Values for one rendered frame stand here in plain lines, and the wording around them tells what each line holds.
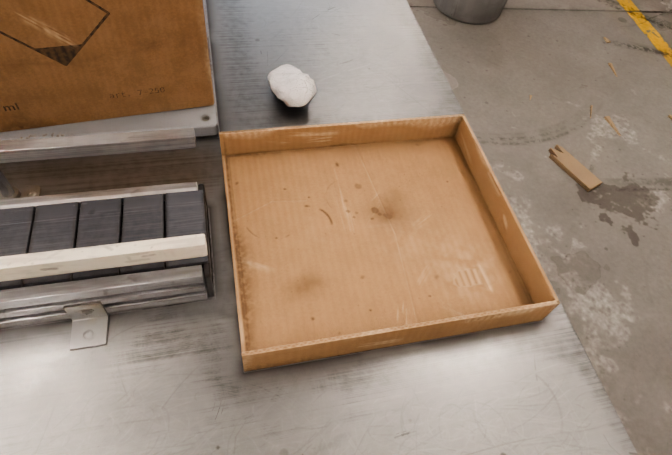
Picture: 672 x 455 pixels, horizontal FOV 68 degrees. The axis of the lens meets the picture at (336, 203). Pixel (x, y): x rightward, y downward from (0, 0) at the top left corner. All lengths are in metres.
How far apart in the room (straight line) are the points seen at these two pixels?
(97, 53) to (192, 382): 0.34
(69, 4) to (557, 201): 1.62
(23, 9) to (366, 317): 0.43
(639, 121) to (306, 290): 2.03
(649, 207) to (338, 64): 1.52
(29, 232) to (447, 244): 0.41
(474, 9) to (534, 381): 2.11
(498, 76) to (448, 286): 1.80
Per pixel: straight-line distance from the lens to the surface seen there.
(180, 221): 0.49
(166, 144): 0.45
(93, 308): 0.50
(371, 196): 0.57
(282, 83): 0.65
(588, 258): 1.79
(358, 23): 0.83
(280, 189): 0.57
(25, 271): 0.47
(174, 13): 0.56
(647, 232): 1.98
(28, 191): 0.62
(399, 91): 0.72
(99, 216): 0.51
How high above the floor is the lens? 1.28
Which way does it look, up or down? 53 degrees down
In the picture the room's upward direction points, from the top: 10 degrees clockwise
